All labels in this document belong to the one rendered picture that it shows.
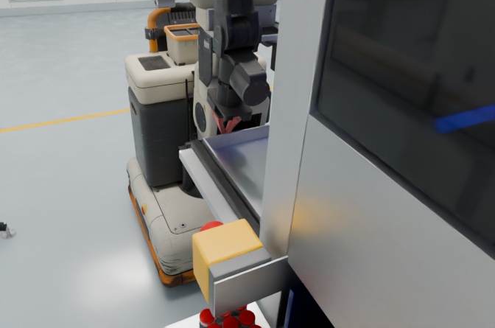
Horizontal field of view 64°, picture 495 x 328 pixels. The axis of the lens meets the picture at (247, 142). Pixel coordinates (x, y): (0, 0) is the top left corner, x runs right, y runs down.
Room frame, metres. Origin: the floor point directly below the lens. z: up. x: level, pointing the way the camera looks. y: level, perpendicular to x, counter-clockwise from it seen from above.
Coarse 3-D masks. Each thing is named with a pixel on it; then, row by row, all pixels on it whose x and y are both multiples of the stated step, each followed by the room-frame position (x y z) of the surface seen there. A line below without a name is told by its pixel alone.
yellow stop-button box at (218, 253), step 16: (224, 224) 0.35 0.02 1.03; (240, 224) 0.36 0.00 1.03; (192, 240) 0.33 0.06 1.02; (208, 240) 0.33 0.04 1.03; (224, 240) 0.33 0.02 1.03; (240, 240) 0.33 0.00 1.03; (256, 240) 0.33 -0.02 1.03; (208, 256) 0.30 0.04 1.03; (224, 256) 0.30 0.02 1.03; (240, 256) 0.31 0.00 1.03; (256, 256) 0.31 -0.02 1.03; (208, 272) 0.29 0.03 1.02; (224, 272) 0.28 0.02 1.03; (240, 272) 0.29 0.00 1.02; (208, 288) 0.29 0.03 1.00; (208, 304) 0.29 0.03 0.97
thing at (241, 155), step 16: (256, 128) 0.80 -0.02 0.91; (208, 144) 0.71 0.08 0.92; (224, 144) 0.76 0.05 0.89; (240, 144) 0.77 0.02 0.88; (256, 144) 0.77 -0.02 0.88; (224, 160) 0.70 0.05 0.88; (240, 160) 0.71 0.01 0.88; (256, 160) 0.71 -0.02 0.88; (240, 176) 0.65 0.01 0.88; (256, 176) 0.65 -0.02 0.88; (240, 192) 0.56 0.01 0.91; (256, 192) 0.60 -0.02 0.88; (256, 208) 0.55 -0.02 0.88
